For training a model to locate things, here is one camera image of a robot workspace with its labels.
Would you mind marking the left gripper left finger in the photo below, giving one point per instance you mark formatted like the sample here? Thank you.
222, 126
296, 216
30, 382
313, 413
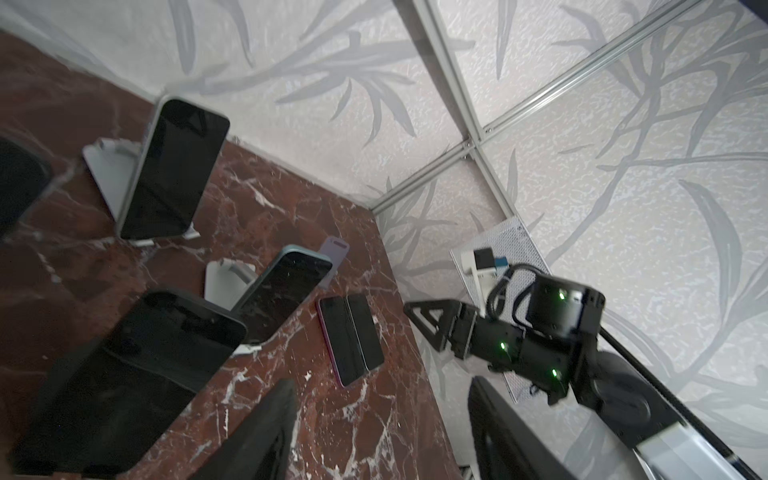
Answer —
260, 446

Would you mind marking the black phone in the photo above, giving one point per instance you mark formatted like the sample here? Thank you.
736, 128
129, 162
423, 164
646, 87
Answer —
124, 394
24, 177

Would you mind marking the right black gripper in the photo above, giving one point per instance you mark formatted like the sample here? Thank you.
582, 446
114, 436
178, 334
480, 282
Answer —
554, 346

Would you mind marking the teal-edged phone on white stand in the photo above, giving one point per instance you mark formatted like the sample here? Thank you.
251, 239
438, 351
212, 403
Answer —
279, 291

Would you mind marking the white stand at back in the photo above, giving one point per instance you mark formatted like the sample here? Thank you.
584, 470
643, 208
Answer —
111, 174

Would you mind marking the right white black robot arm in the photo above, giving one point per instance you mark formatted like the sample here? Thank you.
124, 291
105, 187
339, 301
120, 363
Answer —
667, 439

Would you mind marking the purple-grey stand back right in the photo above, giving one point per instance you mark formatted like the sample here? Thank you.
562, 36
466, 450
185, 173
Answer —
336, 249

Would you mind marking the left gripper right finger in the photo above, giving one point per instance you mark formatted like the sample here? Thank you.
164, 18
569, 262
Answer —
505, 447

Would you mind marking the purple-edged phone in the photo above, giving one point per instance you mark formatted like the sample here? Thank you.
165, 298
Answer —
341, 339

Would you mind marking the white-edged phone at back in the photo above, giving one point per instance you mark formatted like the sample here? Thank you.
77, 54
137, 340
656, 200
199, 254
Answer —
186, 123

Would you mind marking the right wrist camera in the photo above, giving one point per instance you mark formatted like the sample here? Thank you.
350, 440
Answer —
486, 270

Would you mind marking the white stand under teal phone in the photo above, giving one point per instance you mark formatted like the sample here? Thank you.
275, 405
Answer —
229, 284

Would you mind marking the teal phone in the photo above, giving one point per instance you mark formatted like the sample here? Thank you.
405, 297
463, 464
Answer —
366, 330

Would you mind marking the white wire mesh basket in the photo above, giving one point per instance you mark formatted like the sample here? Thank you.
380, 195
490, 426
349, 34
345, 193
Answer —
510, 239

